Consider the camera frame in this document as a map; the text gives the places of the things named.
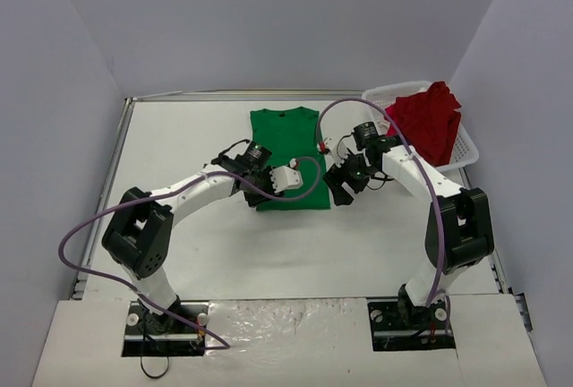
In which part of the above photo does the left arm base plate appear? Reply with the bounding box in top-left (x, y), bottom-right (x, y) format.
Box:
top-left (122, 301), bottom-right (206, 357)

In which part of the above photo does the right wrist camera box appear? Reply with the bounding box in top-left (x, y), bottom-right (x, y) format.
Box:
top-left (317, 137), bottom-right (350, 167)

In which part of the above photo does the white plastic basket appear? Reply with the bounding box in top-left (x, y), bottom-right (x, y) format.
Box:
top-left (362, 81), bottom-right (479, 173)

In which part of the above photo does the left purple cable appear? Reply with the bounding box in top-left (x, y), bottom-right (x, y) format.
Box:
top-left (57, 155), bottom-right (323, 352)

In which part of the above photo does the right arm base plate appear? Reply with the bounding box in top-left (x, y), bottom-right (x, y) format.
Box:
top-left (367, 297), bottom-right (456, 352)

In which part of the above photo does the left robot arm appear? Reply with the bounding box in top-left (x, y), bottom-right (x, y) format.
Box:
top-left (102, 142), bottom-right (274, 331)

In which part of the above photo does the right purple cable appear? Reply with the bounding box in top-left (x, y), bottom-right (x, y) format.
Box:
top-left (315, 98), bottom-right (451, 333)

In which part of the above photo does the thin black cable loop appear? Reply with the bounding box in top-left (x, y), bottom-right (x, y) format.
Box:
top-left (139, 328), bottom-right (171, 380)

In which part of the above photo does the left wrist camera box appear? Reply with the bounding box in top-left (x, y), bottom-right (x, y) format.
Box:
top-left (269, 166), bottom-right (304, 194)

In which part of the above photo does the red t shirt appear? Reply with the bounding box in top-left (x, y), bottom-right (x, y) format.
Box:
top-left (385, 82), bottom-right (462, 167)

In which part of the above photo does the purple cable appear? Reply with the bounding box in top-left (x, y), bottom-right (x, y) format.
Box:
top-left (315, 98), bottom-right (451, 333)
top-left (57, 155), bottom-right (323, 352)

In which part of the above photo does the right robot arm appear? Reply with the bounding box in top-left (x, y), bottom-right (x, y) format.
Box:
top-left (318, 122), bottom-right (494, 327)

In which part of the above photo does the green t shirt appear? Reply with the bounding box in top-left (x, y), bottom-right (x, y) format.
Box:
top-left (250, 107), bottom-right (330, 212)

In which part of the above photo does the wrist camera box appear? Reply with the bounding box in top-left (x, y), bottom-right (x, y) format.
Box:
top-left (317, 137), bottom-right (350, 167)
top-left (269, 166), bottom-right (304, 194)

